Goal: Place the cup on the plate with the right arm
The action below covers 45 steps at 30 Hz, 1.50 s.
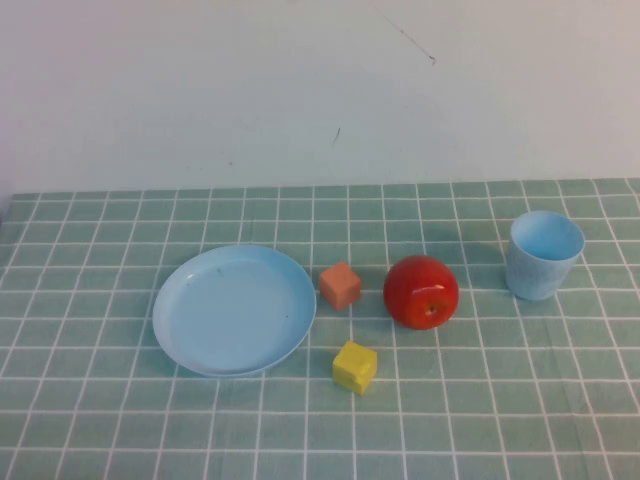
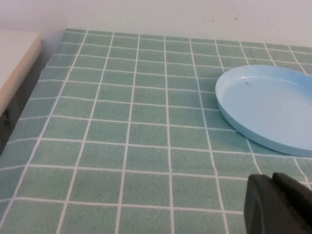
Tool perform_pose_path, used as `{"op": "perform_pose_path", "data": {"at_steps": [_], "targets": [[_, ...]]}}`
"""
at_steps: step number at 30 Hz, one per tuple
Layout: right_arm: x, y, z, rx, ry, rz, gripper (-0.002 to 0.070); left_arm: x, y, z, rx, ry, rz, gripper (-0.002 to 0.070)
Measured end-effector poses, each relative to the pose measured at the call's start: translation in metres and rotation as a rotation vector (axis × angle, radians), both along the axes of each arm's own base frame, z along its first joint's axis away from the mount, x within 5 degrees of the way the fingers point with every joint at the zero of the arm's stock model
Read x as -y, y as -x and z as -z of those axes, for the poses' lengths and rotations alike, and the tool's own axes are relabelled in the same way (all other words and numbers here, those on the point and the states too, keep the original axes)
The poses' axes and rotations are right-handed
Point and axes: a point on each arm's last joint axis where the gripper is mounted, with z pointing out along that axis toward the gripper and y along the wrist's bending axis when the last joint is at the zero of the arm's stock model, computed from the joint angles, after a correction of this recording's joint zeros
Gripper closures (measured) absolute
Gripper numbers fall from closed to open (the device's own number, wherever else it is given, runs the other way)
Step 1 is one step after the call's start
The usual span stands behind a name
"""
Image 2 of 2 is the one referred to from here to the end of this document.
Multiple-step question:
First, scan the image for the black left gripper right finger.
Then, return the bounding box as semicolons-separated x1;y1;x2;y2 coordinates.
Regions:
272;172;312;234

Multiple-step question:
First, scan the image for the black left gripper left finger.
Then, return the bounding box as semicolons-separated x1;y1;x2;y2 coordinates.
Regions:
243;174;297;234

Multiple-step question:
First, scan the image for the light blue round plate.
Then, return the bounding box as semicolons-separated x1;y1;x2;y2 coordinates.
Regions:
214;64;312;158

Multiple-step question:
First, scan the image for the green checked tablecloth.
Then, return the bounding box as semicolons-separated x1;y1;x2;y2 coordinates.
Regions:
0;28;312;234

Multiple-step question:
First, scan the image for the white side table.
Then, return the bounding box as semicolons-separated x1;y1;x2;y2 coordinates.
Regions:
0;29;42;122

